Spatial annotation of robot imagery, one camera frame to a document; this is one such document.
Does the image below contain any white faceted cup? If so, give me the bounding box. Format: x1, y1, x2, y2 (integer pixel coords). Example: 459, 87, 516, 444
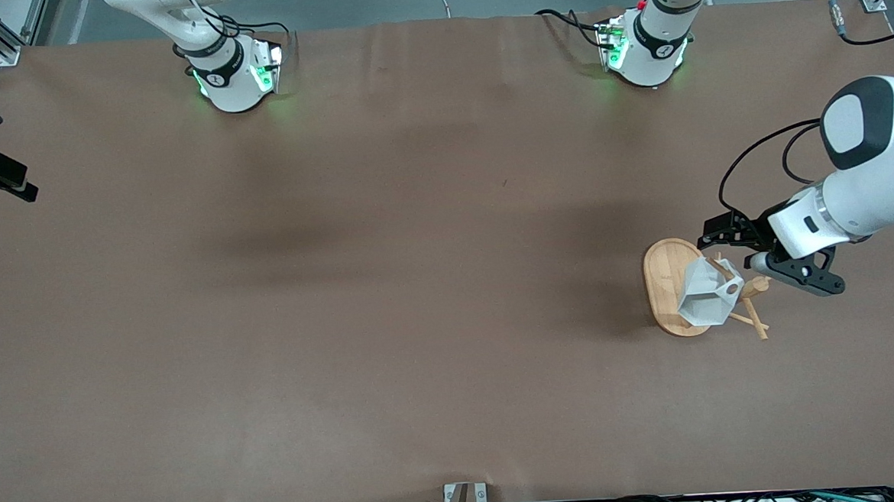
675, 254, 748, 329

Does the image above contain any wooden cup rack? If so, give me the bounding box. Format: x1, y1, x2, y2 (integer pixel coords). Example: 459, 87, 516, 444
640, 232, 776, 347

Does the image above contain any silver base connector box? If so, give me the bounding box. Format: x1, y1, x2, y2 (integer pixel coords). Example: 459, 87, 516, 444
248, 41, 287, 96
594, 16, 631, 72

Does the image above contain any large table cover sheet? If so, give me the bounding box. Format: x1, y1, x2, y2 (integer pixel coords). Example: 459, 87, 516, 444
0, 0, 894, 502

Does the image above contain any plain aluminium frame profile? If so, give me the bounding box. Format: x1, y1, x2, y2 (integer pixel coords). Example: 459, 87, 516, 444
21, 0, 70, 46

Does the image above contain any black base cable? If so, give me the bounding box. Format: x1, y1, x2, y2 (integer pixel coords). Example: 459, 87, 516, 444
232, 18, 298, 64
534, 5, 605, 52

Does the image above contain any grey metal bracket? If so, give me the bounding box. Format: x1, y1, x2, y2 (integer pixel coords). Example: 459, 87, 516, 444
442, 481, 488, 502

